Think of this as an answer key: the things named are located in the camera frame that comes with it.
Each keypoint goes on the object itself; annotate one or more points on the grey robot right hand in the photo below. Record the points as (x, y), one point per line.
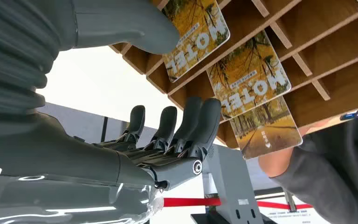
(58, 148)

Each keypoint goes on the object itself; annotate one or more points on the yellow hotel key card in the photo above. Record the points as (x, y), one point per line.
(248, 77)
(194, 37)
(267, 133)

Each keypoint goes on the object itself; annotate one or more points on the wooden slotted card rack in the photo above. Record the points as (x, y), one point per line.
(327, 61)

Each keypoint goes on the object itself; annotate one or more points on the grey partition panel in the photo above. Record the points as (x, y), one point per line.
(80, 123)

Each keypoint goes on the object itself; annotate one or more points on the grey metal stand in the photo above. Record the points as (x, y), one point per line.
(231, 185)

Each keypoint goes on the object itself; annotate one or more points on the white printed sign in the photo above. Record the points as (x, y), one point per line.
(293, 216)

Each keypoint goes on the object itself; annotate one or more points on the red barrier belt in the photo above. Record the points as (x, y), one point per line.
(191, 202)

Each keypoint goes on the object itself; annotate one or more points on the grey ribbed right arm sleeve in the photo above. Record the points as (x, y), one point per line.
(12, 55)

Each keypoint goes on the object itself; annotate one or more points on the thin metal post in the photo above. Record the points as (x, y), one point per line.
(289, 201)

